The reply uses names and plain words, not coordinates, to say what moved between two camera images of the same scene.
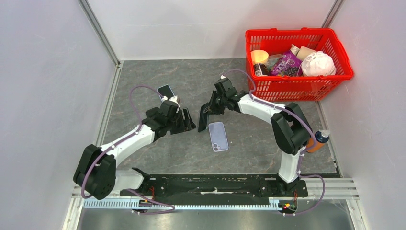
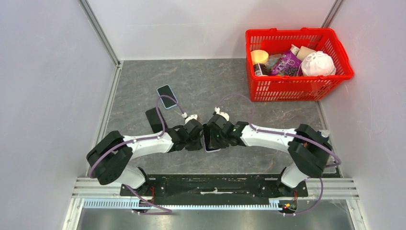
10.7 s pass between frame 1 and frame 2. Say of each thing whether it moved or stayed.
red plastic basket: stayed
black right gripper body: moved
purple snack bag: stayed
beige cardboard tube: stayed
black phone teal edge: moved
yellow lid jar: stayed
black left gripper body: moved
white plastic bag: stayed
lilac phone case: moved
